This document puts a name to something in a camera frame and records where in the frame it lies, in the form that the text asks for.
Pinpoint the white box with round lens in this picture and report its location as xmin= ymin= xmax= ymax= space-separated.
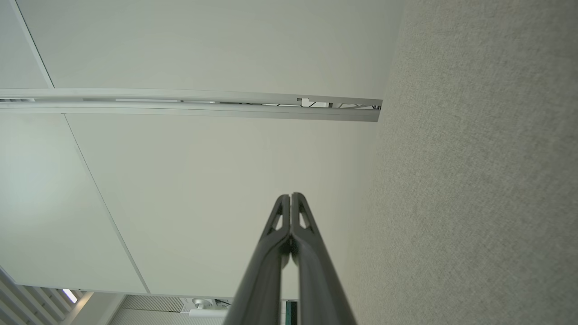
xmin=180 ymin=297 xmax=233 ymax=319

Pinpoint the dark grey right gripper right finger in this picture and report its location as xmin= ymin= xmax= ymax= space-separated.
xmin=291 ymin=193 xmax=357 ymax=325

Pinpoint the grey metal partition post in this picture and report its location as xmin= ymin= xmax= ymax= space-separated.
xmin=0 ymin=88 xmax=383 ymax=122

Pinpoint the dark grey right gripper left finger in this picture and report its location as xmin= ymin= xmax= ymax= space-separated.
xmin=224 ymin=194 xmax=292 ymax=325

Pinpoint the white slatted panel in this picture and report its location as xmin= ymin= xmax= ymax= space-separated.
xmin=0 ymin=266 xmax=93 ymax=325

